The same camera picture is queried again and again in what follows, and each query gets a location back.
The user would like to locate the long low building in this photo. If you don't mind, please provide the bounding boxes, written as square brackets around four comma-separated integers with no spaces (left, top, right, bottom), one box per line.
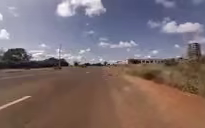
[125,57,184,66]

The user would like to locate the row of dark trees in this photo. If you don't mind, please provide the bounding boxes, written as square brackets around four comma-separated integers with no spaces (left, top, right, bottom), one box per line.
[0,47,70,71]

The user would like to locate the pole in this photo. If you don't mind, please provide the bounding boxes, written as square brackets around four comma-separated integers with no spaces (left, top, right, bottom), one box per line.
[57,43,63,70]

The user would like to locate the tall unfinished building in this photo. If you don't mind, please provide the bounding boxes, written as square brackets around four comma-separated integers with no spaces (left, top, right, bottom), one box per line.
[187,42,202,61]

